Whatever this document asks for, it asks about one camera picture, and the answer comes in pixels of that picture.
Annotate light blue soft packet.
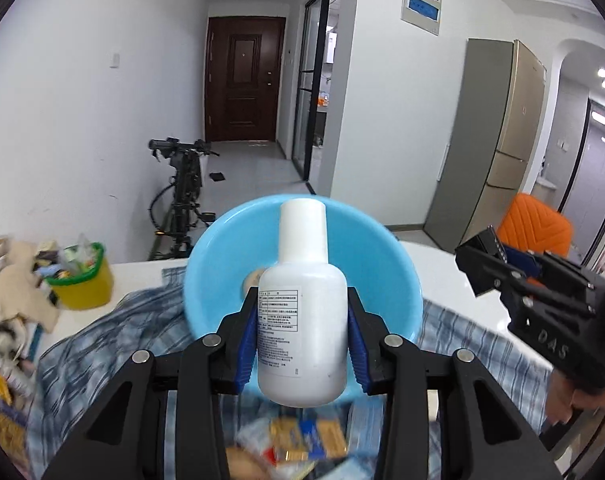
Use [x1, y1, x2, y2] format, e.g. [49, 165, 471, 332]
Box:
[332, 452, 383, 480]

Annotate packets in yellow bin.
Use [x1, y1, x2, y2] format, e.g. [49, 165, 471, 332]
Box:
[42, 235, 100, 281]

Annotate tan round disc with holes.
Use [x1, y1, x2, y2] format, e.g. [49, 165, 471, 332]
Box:
[240, 268, 266, 297]

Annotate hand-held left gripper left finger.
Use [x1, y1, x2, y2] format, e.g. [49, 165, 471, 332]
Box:
[41, 287, 260, 480]

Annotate gold and blue box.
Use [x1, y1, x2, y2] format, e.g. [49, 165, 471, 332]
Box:
[270, 417, 348, 463]

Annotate beige plush camel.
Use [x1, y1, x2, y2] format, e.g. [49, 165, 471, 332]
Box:
[0, 242, 60, 333]

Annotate orange quilted chair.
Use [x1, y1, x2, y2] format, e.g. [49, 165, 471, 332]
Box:
[496, 192, 574, 278]

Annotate dark brown entrance door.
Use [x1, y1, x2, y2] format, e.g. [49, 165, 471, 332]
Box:
[205, 16, 287, 143]

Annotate gold and grey refrigerator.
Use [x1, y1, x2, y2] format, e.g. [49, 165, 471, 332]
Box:
[423, 38, 547, 251]

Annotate white plastic bottle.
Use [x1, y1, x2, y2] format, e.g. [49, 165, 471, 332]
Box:
[256, 199, 349, 407]

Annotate black framed glass sliding door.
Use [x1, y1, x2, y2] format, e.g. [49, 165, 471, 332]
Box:
[291, 0, 344, 181]

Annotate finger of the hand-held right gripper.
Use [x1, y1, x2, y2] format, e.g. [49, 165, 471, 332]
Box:
[455, 226, 513, 298]
[499, 242, 548, 281]

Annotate light blue plastic basin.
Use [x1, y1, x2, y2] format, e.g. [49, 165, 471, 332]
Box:
[184, 195, 424, 403]

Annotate black bicycle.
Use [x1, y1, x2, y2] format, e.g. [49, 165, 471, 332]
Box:
[148, 136, 220, 261]

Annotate yellow bin with green rim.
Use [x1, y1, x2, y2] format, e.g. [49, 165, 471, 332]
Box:
[45, 242, 114, 310]

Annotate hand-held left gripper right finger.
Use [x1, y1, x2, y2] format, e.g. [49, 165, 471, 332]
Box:
[346, 286, 553, 480]

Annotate blue plaid blanket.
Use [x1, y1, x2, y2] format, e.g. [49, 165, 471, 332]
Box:
[25, 267, 558, 480]

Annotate person's right hand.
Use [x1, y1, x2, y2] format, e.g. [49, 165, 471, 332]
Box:
[545, 370, 605, 426]

